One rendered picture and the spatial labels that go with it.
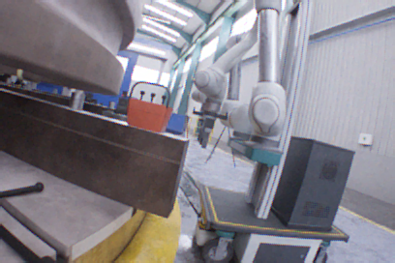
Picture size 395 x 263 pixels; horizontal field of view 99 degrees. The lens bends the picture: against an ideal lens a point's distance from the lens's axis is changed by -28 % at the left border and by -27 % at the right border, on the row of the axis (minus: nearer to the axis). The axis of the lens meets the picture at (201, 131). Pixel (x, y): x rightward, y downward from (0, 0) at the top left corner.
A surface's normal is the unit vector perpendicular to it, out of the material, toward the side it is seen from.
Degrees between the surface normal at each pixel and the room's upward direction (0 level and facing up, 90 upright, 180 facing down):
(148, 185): 90
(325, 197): 90
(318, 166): 90
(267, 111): 96
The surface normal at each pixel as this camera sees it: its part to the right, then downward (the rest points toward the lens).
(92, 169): -0.08, 0.01
